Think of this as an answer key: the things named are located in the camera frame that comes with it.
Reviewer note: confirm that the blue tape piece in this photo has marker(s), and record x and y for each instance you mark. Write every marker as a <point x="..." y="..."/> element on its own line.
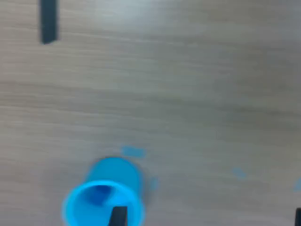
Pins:
<point x="133" y="151"/>
<point x="298" y="184"/>
<point x="238" y="172"/>
<point x="154" y="184"/>

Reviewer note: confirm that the blue cube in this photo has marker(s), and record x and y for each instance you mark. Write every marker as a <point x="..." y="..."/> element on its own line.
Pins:
<point x="98" y="194"/>

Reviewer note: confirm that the light blue plastic bin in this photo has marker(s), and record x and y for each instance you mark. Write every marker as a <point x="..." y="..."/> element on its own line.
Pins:
<point x="113" y="171"/>

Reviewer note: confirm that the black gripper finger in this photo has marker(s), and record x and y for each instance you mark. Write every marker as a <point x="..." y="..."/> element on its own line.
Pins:
<point x="298" y="217"/>
<point x="119" y="216"/>

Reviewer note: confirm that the black tape strip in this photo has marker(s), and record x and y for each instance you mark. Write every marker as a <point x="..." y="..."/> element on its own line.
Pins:
<point x="49" y="21"/>

